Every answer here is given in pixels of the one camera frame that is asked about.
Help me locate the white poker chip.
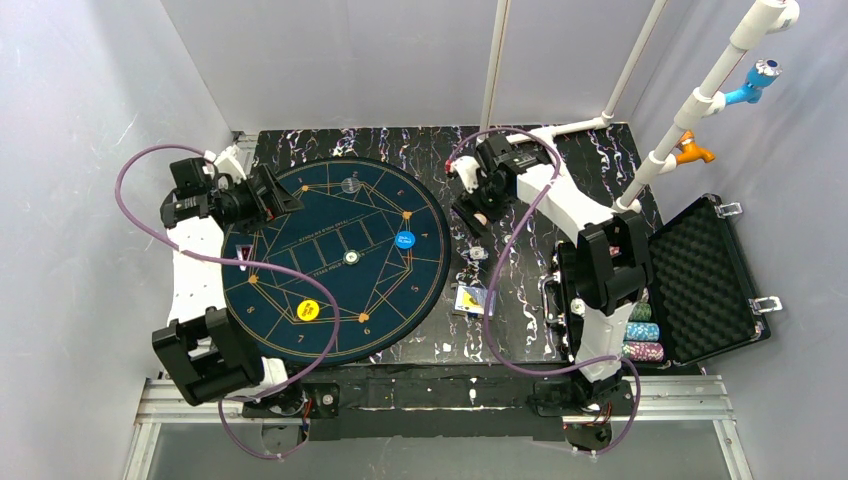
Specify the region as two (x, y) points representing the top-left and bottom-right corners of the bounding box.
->
(468, 246), (488, 261)

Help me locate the blue dealer button disc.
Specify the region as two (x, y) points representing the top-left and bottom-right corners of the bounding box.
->
(394, 230), (416, 250)

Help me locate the clear dealer button disc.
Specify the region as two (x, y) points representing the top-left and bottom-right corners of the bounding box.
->
(340, 177), (362, 195)

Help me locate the yellow dealer button disc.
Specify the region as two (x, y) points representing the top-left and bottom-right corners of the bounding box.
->
(296, 299), (321, 322)

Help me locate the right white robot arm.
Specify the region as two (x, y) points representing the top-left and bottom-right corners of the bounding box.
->
(445, 127), (653, 384)

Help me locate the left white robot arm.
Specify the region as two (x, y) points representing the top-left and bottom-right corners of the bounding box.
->
(152, 157), (303, 406)

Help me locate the playing card deck box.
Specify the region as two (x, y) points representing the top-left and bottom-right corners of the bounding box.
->
(453, 285), (488, 318)

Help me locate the round dark blue poker mat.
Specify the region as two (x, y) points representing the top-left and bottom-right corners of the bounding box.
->
(221, 156), (452, 366)

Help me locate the green chip stack in case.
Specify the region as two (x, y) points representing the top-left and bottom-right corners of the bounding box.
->
(629, 302), (652, 323)

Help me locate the blue chip stack in case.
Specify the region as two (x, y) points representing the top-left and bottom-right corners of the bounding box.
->
(625, 322), (660, 342)

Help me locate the black poker chip case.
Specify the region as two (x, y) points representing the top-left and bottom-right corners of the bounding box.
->
(540, 194), (782, 368)

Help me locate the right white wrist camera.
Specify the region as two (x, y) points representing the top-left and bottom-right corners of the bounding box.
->
(448, 156), (480, 194)

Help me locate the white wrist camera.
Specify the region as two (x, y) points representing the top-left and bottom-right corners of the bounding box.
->
(448, 156), (480, 194)
(213, 145), (247, 183)

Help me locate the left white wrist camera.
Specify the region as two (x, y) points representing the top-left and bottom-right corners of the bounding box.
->
(213, 145), (247, 183)

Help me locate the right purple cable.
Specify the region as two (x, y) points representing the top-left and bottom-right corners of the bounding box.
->
(446, 127), (643, 458)

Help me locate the purple cable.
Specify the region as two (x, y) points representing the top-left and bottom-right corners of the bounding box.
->
(115, 144), (342, 461)
(446, 127), (643, 458)

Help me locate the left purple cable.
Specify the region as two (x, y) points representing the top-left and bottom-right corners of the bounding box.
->
(115, 144), (342, 461)

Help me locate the aluminium rail frame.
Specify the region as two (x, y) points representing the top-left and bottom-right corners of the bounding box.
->
(122, 131), (757, 480)

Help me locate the white pvc pipe frame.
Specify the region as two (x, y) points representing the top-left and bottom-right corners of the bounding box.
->
(480, 1), (800, 209)

